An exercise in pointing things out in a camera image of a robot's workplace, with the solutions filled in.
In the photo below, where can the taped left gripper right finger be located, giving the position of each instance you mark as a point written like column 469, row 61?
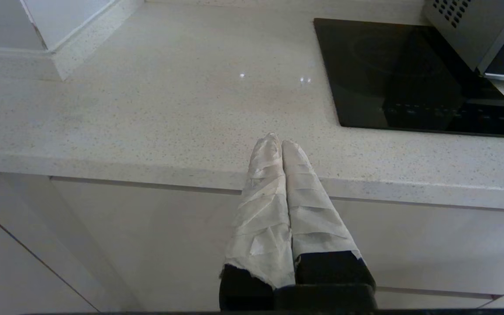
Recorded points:
column 317, row 227

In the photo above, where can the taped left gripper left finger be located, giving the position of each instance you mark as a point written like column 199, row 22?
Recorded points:
column 263, row 218

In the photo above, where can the silver Panasonic microwave oven body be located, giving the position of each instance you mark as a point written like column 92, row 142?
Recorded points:
column 470, row 30

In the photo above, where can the white cabinet drawer front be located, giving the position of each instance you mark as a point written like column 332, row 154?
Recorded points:
column 169, row 236
column 431, row 302

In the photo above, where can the black glass induction cooktop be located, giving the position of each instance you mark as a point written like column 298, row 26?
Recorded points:
column 374, row 78

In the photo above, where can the white cabinet corner panel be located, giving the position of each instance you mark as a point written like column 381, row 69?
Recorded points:
column 50, row 236

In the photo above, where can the white cabinet door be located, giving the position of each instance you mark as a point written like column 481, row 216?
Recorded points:
column 7, row 271

